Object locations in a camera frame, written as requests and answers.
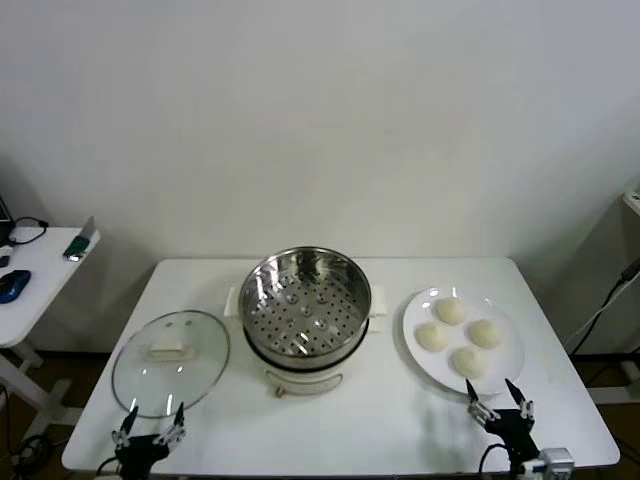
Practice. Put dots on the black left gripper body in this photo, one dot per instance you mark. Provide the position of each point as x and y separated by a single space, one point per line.
140 450

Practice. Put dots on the blue computer mouse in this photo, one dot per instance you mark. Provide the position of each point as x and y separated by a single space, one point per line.
14 286

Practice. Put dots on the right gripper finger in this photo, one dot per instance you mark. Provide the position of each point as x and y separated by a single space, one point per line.
477 405
522 402

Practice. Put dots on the white side table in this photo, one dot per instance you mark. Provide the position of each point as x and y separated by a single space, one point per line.
40 300

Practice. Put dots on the white round plate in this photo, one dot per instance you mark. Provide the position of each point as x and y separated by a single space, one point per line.
500 370

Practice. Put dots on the small grey device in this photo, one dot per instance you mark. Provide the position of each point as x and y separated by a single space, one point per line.
636 194

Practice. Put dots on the white steamed baozi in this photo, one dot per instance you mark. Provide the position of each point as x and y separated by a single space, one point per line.
450 311
484 334
470 361
432 336

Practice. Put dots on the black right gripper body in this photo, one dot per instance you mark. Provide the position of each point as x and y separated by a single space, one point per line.
512 430

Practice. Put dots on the white desk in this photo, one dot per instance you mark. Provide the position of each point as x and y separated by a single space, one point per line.
632 205

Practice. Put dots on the steel steamer basket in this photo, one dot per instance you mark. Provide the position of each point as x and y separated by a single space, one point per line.
305 310

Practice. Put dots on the black laptop screen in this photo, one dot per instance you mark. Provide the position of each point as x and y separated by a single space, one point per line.
4 230

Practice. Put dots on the white electric cooker base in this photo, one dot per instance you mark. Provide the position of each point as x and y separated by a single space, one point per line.
305 382

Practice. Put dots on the white floor power strip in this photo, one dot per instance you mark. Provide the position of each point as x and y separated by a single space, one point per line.
20 456

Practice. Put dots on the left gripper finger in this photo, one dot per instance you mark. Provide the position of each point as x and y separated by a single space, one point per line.
175 425
127 425

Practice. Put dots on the green handheld device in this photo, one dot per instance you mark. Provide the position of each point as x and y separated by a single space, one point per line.
77 245

